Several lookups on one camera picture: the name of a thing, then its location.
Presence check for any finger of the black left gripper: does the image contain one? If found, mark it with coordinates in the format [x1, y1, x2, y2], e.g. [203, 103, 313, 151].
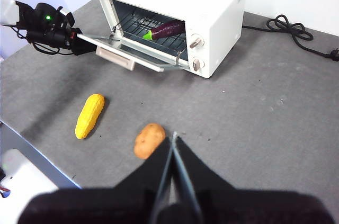
[73, 33, 97, 56]

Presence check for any black power cable with plug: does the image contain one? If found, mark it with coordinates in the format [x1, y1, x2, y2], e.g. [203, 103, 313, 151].
[242, 14, 339, 62]

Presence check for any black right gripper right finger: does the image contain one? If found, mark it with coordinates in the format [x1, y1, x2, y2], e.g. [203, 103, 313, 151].
[173, 133, 337, 224]

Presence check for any white Toshiba toaster oven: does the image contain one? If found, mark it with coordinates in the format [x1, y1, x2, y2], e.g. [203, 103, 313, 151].
[97, 0, 247, 79]

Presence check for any beige round oven knob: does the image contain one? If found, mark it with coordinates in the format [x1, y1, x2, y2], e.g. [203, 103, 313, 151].
[189, 34, 205, 49]
[192, 57, 205, 72]

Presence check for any metal wire oven rack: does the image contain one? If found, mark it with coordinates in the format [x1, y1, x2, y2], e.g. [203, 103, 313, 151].
[112, 13, 188, 59]

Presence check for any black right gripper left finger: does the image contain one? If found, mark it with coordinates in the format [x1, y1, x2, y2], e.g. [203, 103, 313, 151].
[17, 138, 173, 224]

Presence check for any yellow corn cob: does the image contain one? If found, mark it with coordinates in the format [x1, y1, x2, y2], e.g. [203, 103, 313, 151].
[75, 93, 105, 140]

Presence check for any brown potato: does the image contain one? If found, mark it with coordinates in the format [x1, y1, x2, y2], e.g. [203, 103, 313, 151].
[133, 123, 166, 160]

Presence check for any purple eggplant green stem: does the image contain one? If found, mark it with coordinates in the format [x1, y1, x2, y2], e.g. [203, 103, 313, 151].
[142, 20, 186, 41]

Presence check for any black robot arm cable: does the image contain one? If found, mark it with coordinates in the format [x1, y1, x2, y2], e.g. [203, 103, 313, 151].
[31, 41, 74, 57]

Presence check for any glass oven door beige handle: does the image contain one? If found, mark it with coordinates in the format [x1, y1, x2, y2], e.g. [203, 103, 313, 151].
[76, 32, 190, 73]

